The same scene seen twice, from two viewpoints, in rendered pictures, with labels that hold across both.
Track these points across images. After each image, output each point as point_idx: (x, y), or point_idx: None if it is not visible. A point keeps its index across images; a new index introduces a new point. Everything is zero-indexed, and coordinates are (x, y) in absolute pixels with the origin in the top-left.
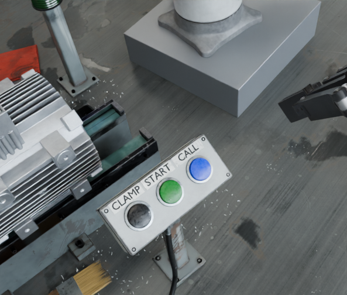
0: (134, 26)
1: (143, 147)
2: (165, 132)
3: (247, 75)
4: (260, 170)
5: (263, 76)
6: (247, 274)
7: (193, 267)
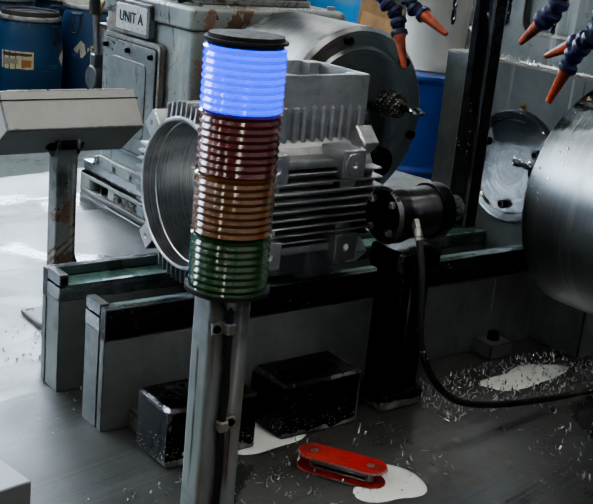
0: None
1: (68, 263)
2: (5, 426)
3: None
4: None
5: None
6: None
7: (40, 307)
